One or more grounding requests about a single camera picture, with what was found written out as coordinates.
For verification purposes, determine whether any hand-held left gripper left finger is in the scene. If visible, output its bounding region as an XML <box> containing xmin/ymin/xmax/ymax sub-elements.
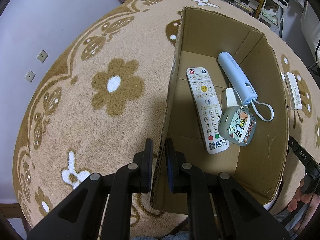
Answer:
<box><xmin>27</xmin><ymin>139</ymin><xmax>154</xmax><ymax>240</ymax></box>

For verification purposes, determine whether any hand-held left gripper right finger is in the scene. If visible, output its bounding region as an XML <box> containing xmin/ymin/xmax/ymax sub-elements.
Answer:
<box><xmin>165</xmin><ymin>138</ymin><xmax>296</xmax><ymax>240</ymax></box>

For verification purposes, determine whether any brown cardboard box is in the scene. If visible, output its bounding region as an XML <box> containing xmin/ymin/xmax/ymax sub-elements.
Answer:
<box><xmin>149</xmin><ymin>6</ymin><xmax>291</xmax><ymax>211</ymax></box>

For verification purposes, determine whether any long white dotted case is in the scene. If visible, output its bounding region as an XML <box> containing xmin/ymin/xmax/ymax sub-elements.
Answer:
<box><xmin>284</xmin><ymin>71</ymin><xmax>303</xmax><ymax>110</ymax></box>

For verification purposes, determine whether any white remote control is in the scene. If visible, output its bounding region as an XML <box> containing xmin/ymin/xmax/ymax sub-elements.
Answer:
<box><xmin>185</xmin><ymin>66</ymin><xmax>229</xmax><ymax>155</ymax></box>

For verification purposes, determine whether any round cartoon earphone case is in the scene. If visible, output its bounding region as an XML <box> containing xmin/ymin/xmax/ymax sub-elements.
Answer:
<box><xmin>218</xmin><ymin>105</ymin><xmax>258</xmax><ymax>147</ymax></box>

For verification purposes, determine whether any white charger block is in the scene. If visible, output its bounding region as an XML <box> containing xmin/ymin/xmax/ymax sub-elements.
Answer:
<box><xmin>225</xmin><ymin>87</ymin><xmax>244</xmax><ymax>111</ymax></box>

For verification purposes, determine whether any light blue power bank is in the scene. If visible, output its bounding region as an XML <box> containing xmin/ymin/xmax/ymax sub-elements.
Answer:
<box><xmin>217</xmin><ymin>52</ymin><xmax>274</xmax><ymax>123</ymax></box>

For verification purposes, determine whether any person's right hand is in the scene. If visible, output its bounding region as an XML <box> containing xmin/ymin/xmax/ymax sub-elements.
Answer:
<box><xmin>287</xmin><ymin>176</ymin><xmax>316</xmax><ymax>214</ymax></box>

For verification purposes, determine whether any light blue fleece clothing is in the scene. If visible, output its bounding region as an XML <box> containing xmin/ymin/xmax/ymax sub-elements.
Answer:
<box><xmin>271</xmin><ymin>209</ymin><xmax>302</xmax><ymax>232</ymax></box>

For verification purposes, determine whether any white padded duvet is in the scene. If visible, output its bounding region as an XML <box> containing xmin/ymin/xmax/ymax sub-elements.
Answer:
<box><xmin>300</xmin><ymin>4</ymin><xmax>320</xmax><ymax>64</ymax></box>

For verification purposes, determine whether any white trolley cart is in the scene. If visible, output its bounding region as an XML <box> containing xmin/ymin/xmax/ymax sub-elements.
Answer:
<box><xmin>258</xmin><ymin>0</ymin><xmax>288</xmax><ymax>32</ymax></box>

